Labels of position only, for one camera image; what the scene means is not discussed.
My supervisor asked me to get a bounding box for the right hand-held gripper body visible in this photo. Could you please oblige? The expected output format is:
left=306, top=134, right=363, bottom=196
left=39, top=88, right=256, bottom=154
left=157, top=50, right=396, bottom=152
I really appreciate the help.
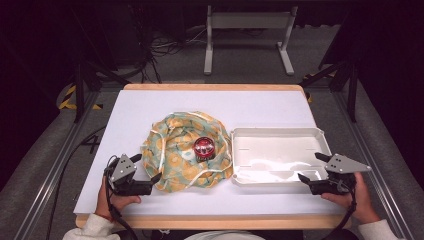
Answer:
left=308, top=153, right=373, bottom=196

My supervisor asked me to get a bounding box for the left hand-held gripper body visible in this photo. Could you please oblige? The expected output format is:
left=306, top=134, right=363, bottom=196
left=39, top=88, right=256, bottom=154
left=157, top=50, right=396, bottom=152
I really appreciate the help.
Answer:
left=103, top=153, right=154, bottom=197

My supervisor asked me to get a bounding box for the yellow green floral cloth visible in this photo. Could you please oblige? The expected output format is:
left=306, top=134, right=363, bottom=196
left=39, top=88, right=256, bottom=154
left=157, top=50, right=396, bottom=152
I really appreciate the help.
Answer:
left=139, top=110, right=234, bottom=193

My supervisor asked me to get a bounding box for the white plastic tray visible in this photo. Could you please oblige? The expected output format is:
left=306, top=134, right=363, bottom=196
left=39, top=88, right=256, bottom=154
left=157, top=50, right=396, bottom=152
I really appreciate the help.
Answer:
left=230, top=126, right=333, bottom=188

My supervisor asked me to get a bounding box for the red round jar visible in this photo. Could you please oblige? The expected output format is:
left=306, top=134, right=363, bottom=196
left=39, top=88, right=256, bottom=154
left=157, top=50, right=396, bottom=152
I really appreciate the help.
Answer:
left=193, top=136, right=217, bottom=163

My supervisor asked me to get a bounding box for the person's left hand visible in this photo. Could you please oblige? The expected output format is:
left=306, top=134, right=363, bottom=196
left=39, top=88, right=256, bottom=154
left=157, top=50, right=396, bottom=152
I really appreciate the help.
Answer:
left=94, top=176, right=143, bottom=222

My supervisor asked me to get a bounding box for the person's right hand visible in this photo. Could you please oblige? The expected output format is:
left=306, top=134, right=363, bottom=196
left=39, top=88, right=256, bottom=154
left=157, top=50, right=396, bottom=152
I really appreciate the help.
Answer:
left=320, top=171, right=382, bottom=225

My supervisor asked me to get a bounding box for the black tripod stand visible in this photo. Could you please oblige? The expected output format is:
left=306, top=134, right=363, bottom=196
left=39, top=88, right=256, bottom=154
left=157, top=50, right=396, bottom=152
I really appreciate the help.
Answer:
left=298, top=59, right=359, bottom=124
left=68, top=59, right=131, bottom=124

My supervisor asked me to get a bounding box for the white table mat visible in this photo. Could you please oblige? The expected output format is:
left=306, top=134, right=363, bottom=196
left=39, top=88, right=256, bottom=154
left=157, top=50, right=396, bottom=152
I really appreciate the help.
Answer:
left=73, top=89, right=346, bottom=216

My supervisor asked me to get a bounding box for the person's light clothing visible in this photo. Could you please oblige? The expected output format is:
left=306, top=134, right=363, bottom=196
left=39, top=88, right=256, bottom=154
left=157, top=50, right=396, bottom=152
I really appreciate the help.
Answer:
left=184, top=230, right=268, bottom=240

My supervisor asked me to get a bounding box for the white metal stand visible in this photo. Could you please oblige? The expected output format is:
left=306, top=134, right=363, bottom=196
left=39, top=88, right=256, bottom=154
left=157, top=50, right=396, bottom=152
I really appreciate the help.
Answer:
left=203, top=4, right=299, bottom=77

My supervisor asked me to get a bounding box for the aluminium floor rail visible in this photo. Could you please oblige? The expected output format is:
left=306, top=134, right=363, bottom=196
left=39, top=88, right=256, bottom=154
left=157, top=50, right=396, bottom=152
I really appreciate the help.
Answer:
left=333, top=91, right=414, bottom=240
left=13, top=89, right=101, bottom=240

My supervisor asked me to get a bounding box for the left hand-held gripper black cable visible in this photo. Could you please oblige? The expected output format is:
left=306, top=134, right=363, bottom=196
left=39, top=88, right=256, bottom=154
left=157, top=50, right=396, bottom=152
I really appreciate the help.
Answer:
left=103, top=155, right=139, bottom=240

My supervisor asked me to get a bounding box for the hand-held gripper black cable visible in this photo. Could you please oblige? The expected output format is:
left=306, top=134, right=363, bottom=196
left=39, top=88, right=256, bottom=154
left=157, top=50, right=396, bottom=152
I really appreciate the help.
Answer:
left=103, top=155, right=139, bottom=240
left=324, top=179, right=358, bottom=240

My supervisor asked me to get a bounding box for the right hand-held gripper black cable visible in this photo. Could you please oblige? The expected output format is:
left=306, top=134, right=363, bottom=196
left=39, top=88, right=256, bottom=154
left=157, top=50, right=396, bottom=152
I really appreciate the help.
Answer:
left=324, top=179, right=358, bottom=240

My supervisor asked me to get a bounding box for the black floor cable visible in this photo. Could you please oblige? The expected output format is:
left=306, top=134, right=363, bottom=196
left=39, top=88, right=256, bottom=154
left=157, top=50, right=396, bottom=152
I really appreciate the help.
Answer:
left=44, top=125, right=107, bottom=240

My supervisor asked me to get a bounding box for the tangle of black floor cables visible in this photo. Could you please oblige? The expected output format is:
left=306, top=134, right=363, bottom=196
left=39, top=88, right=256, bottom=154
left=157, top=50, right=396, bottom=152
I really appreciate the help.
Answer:
left=133, top=6, right=208, bottom=84

